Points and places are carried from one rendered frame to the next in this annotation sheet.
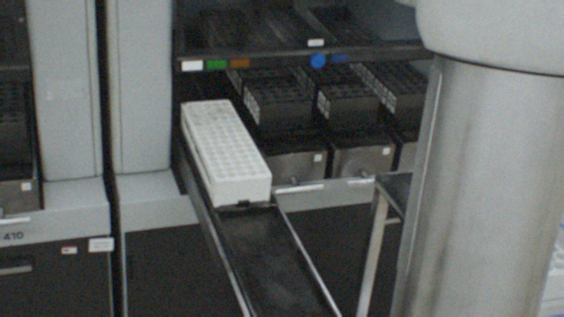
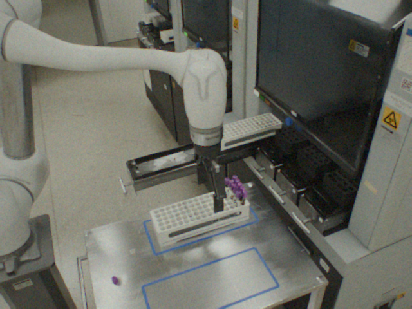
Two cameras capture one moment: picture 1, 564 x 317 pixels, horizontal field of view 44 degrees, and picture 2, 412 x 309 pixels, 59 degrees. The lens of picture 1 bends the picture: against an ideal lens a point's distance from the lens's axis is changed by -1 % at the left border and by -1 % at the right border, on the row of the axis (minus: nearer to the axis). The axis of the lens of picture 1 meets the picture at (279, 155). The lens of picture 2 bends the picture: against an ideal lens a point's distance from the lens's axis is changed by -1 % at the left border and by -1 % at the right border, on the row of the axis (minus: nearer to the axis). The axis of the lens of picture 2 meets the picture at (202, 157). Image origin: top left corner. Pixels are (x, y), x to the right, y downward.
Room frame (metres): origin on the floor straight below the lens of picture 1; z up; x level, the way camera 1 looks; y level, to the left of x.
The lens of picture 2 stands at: (0.96, -1.18, 1.70)
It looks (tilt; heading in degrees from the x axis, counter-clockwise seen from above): 37 degrees down; 90
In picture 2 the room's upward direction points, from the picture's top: 4 degrees counter-clockwise
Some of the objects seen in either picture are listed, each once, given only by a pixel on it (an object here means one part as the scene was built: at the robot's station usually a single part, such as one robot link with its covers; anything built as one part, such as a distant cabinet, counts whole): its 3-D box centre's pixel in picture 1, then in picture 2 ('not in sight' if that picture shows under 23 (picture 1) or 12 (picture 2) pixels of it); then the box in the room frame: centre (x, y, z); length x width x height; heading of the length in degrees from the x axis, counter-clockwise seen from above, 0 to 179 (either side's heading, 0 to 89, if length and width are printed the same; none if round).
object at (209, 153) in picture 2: not in sight; (207, 152); (0.97, -0.35, 1.09); 0.08 x 0.07 x 0.09; 109
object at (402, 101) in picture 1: (416, 104); (335, 189); (1.39, -0.29, 0.85); 0.12 x 0.02 x 0.06; 110
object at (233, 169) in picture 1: (222, 151); (244, 132); (1.14, 0.11, 0.83); 0.30 x 0.10 x 0.06; 21
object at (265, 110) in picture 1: (283, 114); (284, 141); (1.28, 0.00, 0.85); 0.12 x 0.02 x 0.06; 112
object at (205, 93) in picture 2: not in sight; (205, 91); (0.97, -0.34, 1.27); 0.13 x 0.11 x 0.16; 85
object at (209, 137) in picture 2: not in sight; (206, 130); (0.97, -0.35, 1.16); 0.09 x 0.09 x 0.06
